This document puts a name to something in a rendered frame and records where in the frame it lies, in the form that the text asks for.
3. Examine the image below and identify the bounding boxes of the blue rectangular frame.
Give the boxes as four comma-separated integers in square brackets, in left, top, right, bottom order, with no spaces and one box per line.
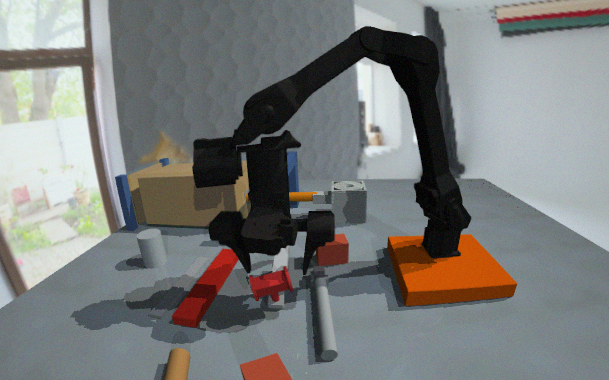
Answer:
[287,151,299,208]

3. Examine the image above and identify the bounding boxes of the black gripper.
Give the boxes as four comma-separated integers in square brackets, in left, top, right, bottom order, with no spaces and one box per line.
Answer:
[209,180,335,275]

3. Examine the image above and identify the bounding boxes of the red rectangular bar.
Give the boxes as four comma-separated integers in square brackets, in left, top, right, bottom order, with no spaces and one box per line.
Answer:
[172,249,239,328]

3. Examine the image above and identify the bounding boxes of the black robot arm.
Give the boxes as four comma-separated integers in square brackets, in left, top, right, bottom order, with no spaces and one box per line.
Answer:
[192,26,471,258]

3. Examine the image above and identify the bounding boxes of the black-headed mallet with wooden handle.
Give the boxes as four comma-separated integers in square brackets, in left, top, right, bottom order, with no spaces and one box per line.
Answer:
[164,348,191,380]

